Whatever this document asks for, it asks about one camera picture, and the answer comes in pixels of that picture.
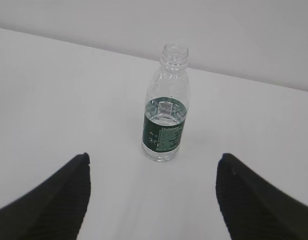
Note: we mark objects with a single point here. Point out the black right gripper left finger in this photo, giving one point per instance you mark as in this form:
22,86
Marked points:
55,209

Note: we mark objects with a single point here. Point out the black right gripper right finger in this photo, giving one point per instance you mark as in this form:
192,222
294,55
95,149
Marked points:
252,208

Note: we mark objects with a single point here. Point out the clear water bottle green label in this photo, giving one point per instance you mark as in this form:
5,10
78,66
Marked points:
166,105

